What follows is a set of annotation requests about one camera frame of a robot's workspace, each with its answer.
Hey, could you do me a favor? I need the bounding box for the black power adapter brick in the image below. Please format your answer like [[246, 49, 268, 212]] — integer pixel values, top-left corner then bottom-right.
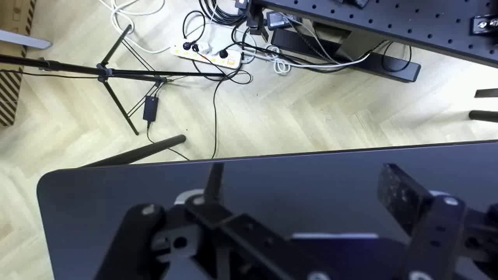
[[142, 93, 161, 124]]

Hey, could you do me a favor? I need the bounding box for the black tripod leg pole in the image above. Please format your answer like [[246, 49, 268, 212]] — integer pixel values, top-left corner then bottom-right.
[[83, 133, 189, 167]]

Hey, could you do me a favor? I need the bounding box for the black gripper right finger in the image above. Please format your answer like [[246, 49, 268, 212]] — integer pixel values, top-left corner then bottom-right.
[[377, 161, 498, 280]]

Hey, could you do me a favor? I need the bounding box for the brown cardboard box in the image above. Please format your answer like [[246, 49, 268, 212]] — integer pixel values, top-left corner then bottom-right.
[[0, 0, 38, 128]]

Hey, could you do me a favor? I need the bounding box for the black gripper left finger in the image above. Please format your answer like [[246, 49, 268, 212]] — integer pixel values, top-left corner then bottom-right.
[[95, 161, 313, 280]]

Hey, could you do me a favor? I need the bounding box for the black perforated breadboard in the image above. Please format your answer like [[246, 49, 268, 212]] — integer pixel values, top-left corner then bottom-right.
[[259, 0, 498, 68]]

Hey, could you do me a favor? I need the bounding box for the grey flat panel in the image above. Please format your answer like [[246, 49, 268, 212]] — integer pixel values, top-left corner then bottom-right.
[[0, 27, 55, 51]]

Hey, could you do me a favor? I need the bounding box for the white power strip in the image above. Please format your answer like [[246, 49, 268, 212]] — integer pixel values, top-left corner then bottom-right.
[[170, 43, 246, 69]]

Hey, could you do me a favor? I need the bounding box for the white cable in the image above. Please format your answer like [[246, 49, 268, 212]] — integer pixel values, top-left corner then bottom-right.
[[98, 0, 176, 55]]

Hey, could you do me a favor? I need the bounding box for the black tripod stand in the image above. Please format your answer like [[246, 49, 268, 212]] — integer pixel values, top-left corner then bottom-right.
[[0, 21, 231, 136]]

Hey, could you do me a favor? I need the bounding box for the black cable bundle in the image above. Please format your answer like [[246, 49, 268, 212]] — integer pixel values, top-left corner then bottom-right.
[[196, 0, 262, 27]]

